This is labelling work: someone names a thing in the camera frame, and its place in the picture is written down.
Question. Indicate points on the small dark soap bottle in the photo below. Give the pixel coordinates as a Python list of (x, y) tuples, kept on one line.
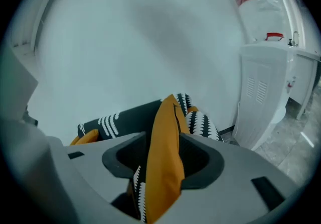
[(291, 42)]

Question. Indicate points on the black white patterned sofa cover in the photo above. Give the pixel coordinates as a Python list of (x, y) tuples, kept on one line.
[(135, 120)]

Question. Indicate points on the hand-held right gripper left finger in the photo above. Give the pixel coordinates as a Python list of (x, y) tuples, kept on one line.
[(87, 167)]

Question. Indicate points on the orange sofa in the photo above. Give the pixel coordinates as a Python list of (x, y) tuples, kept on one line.
[(192, 109)]

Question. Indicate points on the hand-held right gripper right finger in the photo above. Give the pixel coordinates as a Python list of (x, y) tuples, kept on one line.
[(238, 180)]

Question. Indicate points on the metal faucet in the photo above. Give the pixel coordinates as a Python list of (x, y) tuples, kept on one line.
[(296, 36)]

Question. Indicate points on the plastic-wrapped white appliance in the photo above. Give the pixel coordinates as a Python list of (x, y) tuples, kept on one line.
[(253, 4)]

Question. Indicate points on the orange cushion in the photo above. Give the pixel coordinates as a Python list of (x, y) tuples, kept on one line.
[(165, 142), (86, 137)]

